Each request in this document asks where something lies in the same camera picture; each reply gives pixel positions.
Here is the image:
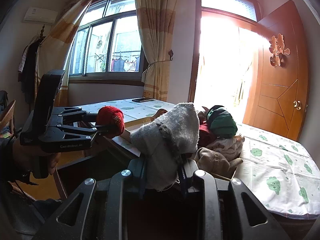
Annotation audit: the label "red knit ball garment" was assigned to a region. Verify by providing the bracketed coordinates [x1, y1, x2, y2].
[95, 106, 125, 139]

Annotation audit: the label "tan dotted cloth garment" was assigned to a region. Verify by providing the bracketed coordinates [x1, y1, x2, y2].
[194, 147, 243, 178]

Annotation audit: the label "white pink cloth garment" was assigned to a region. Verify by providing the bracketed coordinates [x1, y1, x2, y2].
[206, 135, 245, 161]

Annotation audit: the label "bright red fleece garment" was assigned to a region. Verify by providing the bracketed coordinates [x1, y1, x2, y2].
[197, 122, 217, 148]

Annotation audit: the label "green striped knit garment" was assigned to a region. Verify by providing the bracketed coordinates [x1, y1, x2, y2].
[206, 105, 238, 139]

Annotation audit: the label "grey knit garment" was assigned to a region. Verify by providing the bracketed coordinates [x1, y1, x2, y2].
[130, 102, 200, 191]

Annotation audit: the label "dark red knit garment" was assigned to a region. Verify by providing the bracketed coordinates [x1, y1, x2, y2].
[197, 106, 209, 125]

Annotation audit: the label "person's left hand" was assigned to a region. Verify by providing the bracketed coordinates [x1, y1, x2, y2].
[12, 139, 61, 175]

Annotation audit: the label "shallow cardboard box tray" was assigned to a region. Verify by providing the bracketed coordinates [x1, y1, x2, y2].
[72, 108, 245, 181]

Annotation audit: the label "wooden chair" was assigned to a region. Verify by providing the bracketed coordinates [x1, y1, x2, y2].
[0, 100, 16, 138]

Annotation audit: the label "hanging dark clothes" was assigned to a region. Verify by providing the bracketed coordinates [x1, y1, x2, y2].
[18, 25, 45, 106]

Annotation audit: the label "black smartphone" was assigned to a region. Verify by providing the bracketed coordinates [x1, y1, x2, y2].
[132, 97, 153, 103]

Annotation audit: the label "beige striped curtain left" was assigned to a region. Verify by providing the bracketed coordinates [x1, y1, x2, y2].
[35, 0, 93, 106]

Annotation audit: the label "beige striped curtain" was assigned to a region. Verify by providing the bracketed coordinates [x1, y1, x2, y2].
[35, 0, 93, 106]
[135, 0, 178, 101]

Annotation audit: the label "green cloud pattern tablecloth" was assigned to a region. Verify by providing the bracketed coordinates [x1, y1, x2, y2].
[79, 99, 319, 219]

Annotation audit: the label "large framed window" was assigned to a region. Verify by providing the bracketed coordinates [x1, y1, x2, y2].
[68, 0, 146, 85]

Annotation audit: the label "brown wooden door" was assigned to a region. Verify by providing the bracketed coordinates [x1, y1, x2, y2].
[242, 0, 309, 141]

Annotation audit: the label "brass door knob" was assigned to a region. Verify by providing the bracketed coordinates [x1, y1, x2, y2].
[293, 100, 302, 111]

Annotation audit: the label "beige striped curtain right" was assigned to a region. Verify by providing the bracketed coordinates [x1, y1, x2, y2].
[135, 0, 178, 101]

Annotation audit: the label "golden double happiness ornament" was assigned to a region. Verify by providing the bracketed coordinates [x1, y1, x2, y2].
[269, 33, 291, 67]

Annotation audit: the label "white wall air conditioner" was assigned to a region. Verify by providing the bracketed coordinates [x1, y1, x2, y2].
[23, 7, 58, 25]

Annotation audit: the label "curtain tieback wall hook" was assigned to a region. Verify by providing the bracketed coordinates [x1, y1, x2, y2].
[168, 49, 174, 61]

